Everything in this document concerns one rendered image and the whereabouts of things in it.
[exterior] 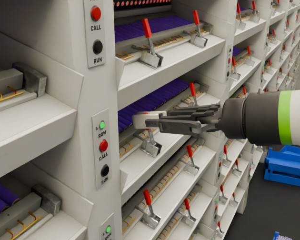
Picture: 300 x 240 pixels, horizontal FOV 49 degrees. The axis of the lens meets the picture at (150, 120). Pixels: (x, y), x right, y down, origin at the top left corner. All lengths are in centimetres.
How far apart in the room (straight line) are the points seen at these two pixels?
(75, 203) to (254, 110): 32
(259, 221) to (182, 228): 107
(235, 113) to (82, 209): 30
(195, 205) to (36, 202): 77
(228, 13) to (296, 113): 56
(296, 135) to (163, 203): 44
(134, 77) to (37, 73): 19
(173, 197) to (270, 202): 144
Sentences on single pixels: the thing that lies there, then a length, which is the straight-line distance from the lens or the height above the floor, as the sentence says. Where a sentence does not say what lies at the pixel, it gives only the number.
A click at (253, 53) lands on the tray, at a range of 176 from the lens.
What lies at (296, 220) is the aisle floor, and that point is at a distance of 221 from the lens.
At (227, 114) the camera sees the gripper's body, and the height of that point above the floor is 107.
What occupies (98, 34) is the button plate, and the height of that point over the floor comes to 121.
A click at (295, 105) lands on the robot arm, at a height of 110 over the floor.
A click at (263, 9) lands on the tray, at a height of 117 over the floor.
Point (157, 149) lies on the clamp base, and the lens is 70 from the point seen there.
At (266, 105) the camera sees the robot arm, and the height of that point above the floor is 109.
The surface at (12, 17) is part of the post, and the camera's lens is 49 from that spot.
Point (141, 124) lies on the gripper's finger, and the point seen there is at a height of 100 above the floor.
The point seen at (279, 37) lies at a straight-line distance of 245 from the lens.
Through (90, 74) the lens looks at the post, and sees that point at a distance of 46.
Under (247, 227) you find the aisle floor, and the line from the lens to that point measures 206.
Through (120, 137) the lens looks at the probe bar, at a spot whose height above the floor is 98.
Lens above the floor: 127
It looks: 22 degrees down
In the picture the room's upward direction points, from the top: straight up
